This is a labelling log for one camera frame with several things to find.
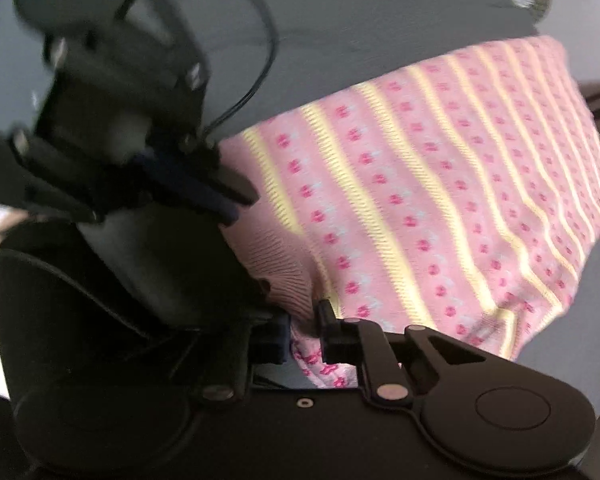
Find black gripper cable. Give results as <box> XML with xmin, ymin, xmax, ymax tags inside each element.
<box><xmin>179</xmin><ymin>0</ymin><xmax>281</xmax><ymax>139</ymax></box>

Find person leg black trousers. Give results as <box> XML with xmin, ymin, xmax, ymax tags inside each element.
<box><xmin>0</xmin><ymin>220</ymin><xmax>279</xmax><ymax>479</ymax></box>

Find pink yellow striped knit sweater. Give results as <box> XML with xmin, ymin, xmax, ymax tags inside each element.
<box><xmin>221</xmin><ymin>36</ymin><xmax>600</xmax><ymax>388</ymax></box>

